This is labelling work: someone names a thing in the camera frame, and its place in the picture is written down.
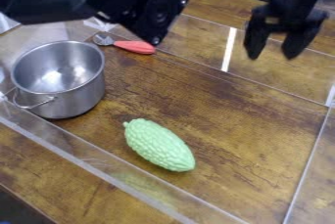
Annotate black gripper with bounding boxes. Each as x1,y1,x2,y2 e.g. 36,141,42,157
243,5,328,60

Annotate stainless steel pot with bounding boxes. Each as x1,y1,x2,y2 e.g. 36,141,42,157
10,40,104,119

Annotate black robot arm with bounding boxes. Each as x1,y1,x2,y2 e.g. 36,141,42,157
0,0,327,60

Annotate orange spoon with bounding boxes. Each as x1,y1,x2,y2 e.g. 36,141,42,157
92,33,155,55

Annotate clear acrylic tray walls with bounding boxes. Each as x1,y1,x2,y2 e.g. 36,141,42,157
0,16,335,224

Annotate green bitter gourd toy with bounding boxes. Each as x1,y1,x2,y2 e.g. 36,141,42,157
123,118,195,172

